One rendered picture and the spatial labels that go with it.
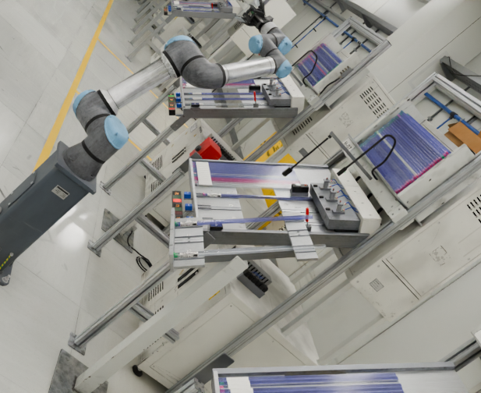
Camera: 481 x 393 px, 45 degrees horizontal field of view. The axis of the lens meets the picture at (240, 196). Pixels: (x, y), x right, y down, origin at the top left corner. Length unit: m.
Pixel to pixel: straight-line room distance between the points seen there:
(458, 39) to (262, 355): 3.96
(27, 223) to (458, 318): 2.68
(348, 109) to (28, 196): 2.18
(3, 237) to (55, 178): 0.33
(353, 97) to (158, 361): 2.03
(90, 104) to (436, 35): 4.06
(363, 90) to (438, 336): 1.60
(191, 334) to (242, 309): 0.25
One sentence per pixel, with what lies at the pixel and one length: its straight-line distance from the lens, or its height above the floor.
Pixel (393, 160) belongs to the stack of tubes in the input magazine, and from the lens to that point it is 2.62.
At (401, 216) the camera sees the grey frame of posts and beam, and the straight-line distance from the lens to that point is 2.42.
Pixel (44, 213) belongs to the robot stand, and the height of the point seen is 0.35.
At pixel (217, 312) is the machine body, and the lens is 2.54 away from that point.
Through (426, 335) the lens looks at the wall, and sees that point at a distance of 4.02.
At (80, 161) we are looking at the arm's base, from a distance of 2.25.
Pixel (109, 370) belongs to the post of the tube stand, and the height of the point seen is 0.17.
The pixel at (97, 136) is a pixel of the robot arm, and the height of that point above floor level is 0.71.
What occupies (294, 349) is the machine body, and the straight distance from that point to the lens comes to 2.74.
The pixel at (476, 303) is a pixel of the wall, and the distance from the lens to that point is 3.98.
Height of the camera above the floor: 1.44
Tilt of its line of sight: 13 degrees down
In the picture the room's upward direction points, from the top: 50 degrees clockwise
